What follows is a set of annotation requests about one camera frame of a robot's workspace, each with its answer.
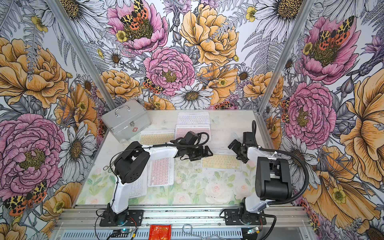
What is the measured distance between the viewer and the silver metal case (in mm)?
959

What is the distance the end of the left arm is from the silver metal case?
1.28 feet

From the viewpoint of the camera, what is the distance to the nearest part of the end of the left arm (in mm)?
746
